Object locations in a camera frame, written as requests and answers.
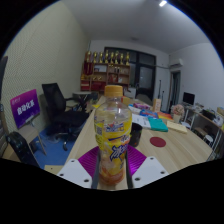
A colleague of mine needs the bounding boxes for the pink flat box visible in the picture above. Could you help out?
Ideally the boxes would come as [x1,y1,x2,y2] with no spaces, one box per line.
[133,102,153,111]

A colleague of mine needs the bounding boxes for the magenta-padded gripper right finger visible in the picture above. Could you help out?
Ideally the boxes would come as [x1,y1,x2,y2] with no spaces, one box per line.
[124,144,170,190]

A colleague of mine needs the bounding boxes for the yellow-labelled drink bottle orange cap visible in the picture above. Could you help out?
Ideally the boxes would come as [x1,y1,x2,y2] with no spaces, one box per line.
[93,84,133,187]

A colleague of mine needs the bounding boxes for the purple sign board on stand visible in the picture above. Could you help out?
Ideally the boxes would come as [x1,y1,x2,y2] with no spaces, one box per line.
[9,88,48,156]

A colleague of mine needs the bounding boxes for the pink flowers in pot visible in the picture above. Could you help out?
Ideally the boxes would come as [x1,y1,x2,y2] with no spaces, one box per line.
[172,104,186,124]

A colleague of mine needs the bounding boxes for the black office chair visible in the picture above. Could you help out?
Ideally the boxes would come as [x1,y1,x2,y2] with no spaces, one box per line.
[41,82,90,151]

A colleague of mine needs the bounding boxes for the white wall air conditioner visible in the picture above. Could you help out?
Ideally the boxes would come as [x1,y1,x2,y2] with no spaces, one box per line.
[168,58,185,68]

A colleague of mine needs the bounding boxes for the flat round red coaster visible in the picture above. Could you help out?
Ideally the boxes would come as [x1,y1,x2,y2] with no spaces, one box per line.
[149,136,167,148]

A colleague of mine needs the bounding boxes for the computer monitor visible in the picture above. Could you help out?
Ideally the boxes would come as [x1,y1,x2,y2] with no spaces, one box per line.
[182,91,196,107]

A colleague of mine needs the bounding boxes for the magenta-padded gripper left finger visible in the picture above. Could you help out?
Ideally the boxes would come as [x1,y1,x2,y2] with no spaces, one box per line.
[57,145,101,190]

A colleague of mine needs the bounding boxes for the teal notebook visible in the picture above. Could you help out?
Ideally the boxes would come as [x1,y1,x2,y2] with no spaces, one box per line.
[147,117,169,133]

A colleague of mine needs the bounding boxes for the yellow gift box red ribbon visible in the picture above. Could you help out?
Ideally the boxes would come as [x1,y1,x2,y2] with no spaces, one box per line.
[121,95,132,107]

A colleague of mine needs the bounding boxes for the white stool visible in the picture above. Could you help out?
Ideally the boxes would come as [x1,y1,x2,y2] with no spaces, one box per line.
[203,133,218,152]

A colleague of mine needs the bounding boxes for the orange red book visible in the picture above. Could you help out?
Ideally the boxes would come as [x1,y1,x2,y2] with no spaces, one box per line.
[157,111,174,121]

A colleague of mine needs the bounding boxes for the cluttered side desk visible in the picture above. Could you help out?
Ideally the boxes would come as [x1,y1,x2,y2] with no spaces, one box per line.
[184,104,224,158]

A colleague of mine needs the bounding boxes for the white paper sheet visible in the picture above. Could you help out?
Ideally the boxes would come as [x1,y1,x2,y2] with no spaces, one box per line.
[131,113,152,129]

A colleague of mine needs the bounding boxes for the wooden shelf unit with trophies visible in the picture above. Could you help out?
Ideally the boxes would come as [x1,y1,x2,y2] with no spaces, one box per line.
[80,50,132,93]

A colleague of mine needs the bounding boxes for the small upright kraft carton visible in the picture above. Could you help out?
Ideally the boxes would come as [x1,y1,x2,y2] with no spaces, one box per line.
[152,98,162,113]

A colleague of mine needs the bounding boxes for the small white folding table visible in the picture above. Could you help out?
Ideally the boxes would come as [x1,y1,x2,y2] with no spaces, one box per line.
[72,90,92,102]

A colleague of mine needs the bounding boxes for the grey chair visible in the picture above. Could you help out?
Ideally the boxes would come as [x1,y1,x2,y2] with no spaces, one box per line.
[135,93,153,106]

